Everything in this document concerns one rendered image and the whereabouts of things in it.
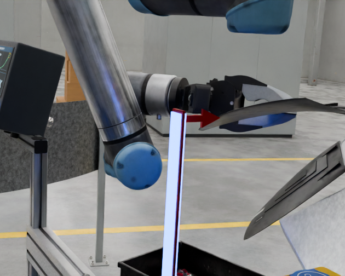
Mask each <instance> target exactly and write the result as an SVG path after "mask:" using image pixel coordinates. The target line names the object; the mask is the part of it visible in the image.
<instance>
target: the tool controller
mask: <svg viewBox="0 0 345 276"><path fill-rule="evenodd" d="M64 62H65V57H64V56H62V55H59V54H56V53H53V52H50V51H47V50H44V49H41V48H37V47H34V46H31V45H28V44H25V43H21V42H15V41H5V40H0V130H4V132H5V133H8V134H10V137H13V138H16V139H17V138H18V136H19V134H22V135H32V136H35V135H40V136H42V137H44V134H45V130H46V128H47V127H51V126H52V125H53V121H54V120H53V118H50V117H49V116H50V112H51V108H52V106H53V102H54V98H55V94H56V91H57V88H58V84H59V80H60V76H61V72H62V69H63V66H64Z"/></svg>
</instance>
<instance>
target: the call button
mask: <svg viewBox="0 0 345 276"><path fill-rule="evenodd" d="M289 275H290V276H330V275H328V274H326V273H323V272H320V271H318V270H316V269H314V268H313V269H304V270H299V271H296V272H294V273H292V274H289Z"/></svg>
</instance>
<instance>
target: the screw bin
mask: <svg viewBox="0 0 345 276"><path fill-rule="evenodd" d="M162 265H163V247H161V248H158V249H155V250H152V251H149V252H146V253H144V254H140V255H137V256H134V257H131V258H129V259H126V260H123V261H119V262H118V267H119V268H120V276H159V275H162ZM179 267H180V268H182V269H186V270H187V271H189V272H191V273H193V274H195V275H197V276H265V275H263V274H260V273H257V272H255V271H253V270H250V269H248V268H246V267H243V266H241V265H238V264H236V263H234V262H231V261H229V260H226V259H224V258H222V257H219V256H217V255H214V254H212V253H210V252H207V251H205V250H202V249H200V248H198V247H195V246H193V245H190V244H188V243H185V242H183V241H181V240H180V241H179V244H178V254H177V268H179Z"/></svg>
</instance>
